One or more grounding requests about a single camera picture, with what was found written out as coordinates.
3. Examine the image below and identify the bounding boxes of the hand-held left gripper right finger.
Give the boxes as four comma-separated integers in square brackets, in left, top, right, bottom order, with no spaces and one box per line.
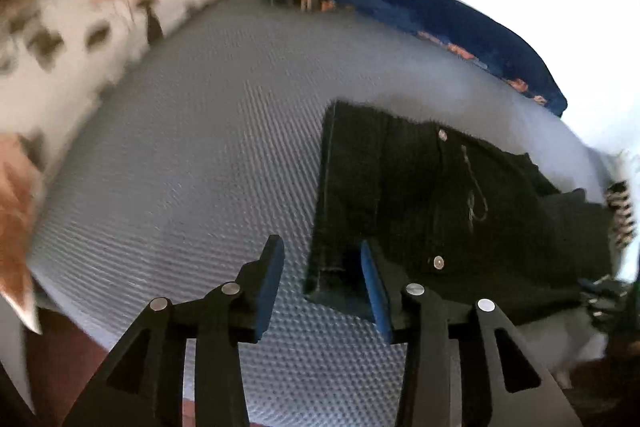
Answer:
[360,238,584,427]

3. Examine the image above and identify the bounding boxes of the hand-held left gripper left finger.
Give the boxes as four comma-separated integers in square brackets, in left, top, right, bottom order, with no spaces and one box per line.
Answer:
[62,234,286,427]

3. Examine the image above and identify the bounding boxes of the black pants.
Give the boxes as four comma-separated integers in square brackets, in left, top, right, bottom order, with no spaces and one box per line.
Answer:
[303,100,618,327]

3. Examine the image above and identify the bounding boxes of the grey textured mattress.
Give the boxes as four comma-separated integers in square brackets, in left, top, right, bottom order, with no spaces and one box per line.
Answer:
[27,0,613,427]

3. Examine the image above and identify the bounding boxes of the blue floral blanket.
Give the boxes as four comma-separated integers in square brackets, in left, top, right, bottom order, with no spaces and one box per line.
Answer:
[258,0,569,118]

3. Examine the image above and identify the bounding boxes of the white floral pillow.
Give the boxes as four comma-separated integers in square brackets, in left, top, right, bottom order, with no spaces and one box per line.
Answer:
[0,0,226,335]

